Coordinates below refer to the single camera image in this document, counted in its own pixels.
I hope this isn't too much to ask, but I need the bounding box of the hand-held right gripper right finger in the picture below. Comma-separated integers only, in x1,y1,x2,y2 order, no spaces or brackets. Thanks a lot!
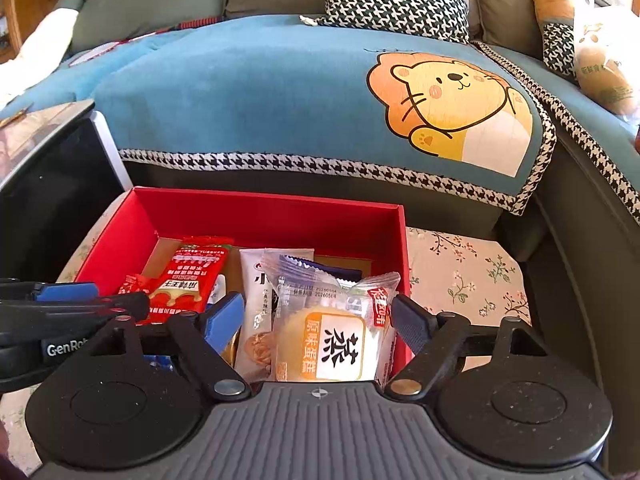
385,295,556,395

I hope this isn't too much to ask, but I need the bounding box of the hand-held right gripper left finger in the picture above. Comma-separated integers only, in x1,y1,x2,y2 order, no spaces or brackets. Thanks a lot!
65,292,251,401

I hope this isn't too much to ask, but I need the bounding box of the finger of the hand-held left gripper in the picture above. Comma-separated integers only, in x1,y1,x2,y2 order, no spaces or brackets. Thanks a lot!
0,291,151,334
0,281,101,304

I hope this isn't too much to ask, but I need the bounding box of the gold foil snack packet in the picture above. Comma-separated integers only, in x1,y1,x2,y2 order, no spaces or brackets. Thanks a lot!
220,335,242,367

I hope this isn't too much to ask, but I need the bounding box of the white spicy strips packet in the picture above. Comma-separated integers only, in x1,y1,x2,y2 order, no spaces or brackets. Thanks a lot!
237,247,316,381

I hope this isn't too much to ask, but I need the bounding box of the red crinkled snack packet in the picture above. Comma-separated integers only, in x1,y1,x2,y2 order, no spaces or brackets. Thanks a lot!
117,272,157,323

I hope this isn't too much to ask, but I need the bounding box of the long red snack packet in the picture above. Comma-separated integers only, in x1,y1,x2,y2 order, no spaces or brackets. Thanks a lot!
147,236,236,317

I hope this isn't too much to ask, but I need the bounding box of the purple foil snack packet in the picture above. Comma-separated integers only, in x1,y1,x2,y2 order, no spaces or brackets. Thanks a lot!
277,254,375,287

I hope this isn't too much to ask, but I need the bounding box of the clear cake packet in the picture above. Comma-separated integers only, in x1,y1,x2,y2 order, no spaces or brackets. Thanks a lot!
270,255,402,383

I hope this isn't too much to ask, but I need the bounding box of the red cardboard box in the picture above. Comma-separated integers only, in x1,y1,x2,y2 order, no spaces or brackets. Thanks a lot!
74,186,413,381

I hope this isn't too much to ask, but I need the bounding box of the black glass coffee table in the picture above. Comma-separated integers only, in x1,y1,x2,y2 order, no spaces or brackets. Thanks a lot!
0,100,134,282

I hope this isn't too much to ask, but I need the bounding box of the grey-green sofa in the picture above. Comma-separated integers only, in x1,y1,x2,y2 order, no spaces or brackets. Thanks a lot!
50,0,640,463

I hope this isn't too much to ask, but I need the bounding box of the white cloth bundle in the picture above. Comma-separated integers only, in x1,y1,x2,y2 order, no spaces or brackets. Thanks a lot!
0,9,82,107

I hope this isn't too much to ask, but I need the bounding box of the blue lion-print sofa cover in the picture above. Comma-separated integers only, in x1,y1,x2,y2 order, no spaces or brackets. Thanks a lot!
0,12,557,217

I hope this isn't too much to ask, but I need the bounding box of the blue houndstooth-edged sofa cover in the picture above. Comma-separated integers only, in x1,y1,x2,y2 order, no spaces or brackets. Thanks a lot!
472,40,640,227

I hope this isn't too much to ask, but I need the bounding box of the wooden cabinet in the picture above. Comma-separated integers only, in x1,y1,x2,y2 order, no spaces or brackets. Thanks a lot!
0,0,72,64

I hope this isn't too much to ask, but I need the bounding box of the small orange houndstooth pillow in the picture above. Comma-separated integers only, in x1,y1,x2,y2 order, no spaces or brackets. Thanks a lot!
529,0,584,79

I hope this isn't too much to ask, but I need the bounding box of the large orange houndstooth pillow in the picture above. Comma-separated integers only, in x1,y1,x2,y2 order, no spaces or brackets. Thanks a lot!
324,0,472,44

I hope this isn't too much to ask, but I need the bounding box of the white plastic bag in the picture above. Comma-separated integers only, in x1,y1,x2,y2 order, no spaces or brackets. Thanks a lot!
571,0,640,117

